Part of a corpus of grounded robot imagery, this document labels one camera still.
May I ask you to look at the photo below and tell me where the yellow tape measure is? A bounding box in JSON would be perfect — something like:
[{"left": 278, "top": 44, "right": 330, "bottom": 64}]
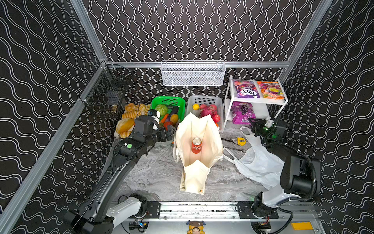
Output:
[{"left": 237, "top": 137, "right": 246, "bottom": 146}]

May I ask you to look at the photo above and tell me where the green cabbage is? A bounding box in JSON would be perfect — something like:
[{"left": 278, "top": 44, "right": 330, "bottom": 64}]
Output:
[{"left": 154, "top": 104, "right": 168, "bottom": 116}]

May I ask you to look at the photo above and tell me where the yellow block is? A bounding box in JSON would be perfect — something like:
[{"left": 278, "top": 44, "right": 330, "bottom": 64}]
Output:
[{"left": 291, "top": 222, "right": 314, "bottom": 231}]

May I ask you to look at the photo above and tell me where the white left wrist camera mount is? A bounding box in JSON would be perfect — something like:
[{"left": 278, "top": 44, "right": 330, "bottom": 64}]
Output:
[{"left": 148, "top": 109, "right": 160, "bottom": 123}]

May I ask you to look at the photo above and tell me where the purple eggplant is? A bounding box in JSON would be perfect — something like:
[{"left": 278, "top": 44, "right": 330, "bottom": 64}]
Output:
[{"left": 168, "top": 106, "right": 179, "bottom": 117}]

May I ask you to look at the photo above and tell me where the cream floral tote bag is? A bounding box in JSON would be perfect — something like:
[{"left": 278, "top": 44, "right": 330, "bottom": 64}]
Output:
[{"left": 173, "top": 113, "right": 223, "bottom": 195}]

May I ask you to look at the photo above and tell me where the red apple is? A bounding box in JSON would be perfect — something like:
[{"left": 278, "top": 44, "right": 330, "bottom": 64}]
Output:
[{"left": 211, "top": 114, "right": 221, "bottom": 123}]

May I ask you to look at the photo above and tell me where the white plastic basket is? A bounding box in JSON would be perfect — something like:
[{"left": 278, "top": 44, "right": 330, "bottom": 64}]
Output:
[{"left": 185, "top": 96, "right": 225, "bottom": 133}]

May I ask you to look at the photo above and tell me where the yellow lemon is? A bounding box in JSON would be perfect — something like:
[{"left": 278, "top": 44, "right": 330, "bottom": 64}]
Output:
[{"left": 192, "top": 104, "right": 200, "bottom": 111}]

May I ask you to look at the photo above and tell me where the small toy figure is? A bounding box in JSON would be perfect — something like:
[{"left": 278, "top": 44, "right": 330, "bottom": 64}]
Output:
[{"left": 186, "top": 220, "right": 206, "bottom": 234}]

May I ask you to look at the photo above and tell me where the orange carrot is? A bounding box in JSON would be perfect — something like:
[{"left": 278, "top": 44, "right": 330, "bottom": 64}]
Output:
[{"left": 160, "top": 114, "right": 169, "bottom": 123}]

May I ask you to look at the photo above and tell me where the purple grape candy bag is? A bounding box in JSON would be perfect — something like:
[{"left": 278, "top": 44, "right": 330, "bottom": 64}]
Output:
[{"left": 230, "top": 101, "right": 256, "bottom": 124}]

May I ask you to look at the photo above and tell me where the red cola can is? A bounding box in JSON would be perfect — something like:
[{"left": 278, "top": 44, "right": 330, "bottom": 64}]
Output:
[{"left": 191, "top": 137, "right": 202, "bottom": 154}]

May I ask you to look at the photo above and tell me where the large round bread loaf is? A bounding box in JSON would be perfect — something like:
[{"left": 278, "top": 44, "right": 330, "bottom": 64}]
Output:
[{"left": 116, "top": 119, "right": 135, "bottom": 134}]

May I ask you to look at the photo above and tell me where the white wire wall basket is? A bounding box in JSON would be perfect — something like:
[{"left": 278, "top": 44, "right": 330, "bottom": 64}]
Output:
[{"left": 161, "top": 60, "right": 226, "bottom": 86}]

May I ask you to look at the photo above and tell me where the purple Fox's candy bag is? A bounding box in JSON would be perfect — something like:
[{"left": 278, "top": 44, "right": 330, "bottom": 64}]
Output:
[{"left": 233, "top": 80, "right": 260, "bottom": 98}]

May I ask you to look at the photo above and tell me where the long braided bread front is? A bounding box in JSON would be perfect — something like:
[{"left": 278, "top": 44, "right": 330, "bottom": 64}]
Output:
[{"left": 119, "top": 131, "right": 131, "bottom": 138}]

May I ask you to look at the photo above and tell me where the black wire rack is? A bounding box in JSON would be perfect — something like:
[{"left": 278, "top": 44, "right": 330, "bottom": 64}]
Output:
[{"left": 83, "top": 62, "right": 133, "bottom": 119}]

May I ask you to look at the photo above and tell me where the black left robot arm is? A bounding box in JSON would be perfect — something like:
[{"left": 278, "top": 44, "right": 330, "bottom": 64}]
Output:
[{"left": 64, "top": 116, "right": 176, "bottom": 234}]

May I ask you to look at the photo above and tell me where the orange candy bag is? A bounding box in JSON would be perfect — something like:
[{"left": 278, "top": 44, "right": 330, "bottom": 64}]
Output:
[{"left": 257, "top": 81, "right": 284, "bottom": 100}]

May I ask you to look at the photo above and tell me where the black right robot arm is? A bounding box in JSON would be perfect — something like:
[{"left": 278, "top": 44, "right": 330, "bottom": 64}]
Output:
[{"left": 251, "top": 117, "right": 321, "bottom": 211}]

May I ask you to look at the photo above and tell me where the silver wrench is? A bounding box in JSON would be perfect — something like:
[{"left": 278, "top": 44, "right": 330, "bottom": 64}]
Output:
[{"left": 224, "top": 146, "right": 246, "bottom": 153}]

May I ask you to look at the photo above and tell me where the green plastic basket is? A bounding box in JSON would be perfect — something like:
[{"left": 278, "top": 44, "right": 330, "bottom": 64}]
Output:
[{"left": 151, "top": 96, "right": 186, "bottom": 123}]

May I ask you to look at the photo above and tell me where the white plastic grocery bag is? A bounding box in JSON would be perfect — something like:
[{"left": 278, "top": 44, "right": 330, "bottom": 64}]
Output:
[{"left": 223, "top": 126, "right": 284, "bottom": 190}]

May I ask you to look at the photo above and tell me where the yellow mango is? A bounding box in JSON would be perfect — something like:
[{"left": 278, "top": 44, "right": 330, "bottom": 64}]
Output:
[{"left": 170, "top": 114, "right": 179, "bottom": 124}]

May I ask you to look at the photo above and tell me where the red tomato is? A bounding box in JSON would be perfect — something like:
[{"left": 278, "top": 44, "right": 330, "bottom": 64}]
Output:
[{"left": 163, "top": 121, "right": 174, "bottom": 130}]

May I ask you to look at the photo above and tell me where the pink dragon fruit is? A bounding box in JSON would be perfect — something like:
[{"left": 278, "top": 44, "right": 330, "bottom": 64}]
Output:
[{"left": 200, "top": 104, "right": 217, "bottom": 117}]

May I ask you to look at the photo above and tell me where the braided bread middle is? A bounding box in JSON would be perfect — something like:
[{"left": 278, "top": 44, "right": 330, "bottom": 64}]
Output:
[{"left": 122, "top": 110, "right": 142, "bottom": 119}]

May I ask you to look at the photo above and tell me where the white two-tier shelf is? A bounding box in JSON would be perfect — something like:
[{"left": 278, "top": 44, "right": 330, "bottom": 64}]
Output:
[{"left": 221, "top": 76, "right": 288, "bottom": 131}]

